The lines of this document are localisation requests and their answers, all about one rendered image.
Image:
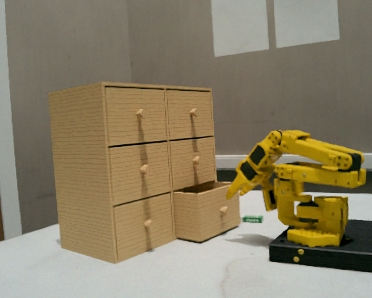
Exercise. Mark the tan cardboard drawer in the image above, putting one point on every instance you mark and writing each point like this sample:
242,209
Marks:
189,113
142,223
127,164
192,160
135,114
199,210

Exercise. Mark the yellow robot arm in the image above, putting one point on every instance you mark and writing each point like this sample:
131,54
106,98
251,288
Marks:
326,211

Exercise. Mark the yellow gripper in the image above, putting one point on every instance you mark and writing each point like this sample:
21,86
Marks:
248,174

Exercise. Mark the white eraser with green sleeve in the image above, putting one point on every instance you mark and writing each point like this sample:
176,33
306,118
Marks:
252,218

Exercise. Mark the tan wooden chest of drawers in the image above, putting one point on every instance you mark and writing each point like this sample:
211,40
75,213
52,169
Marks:
82,167

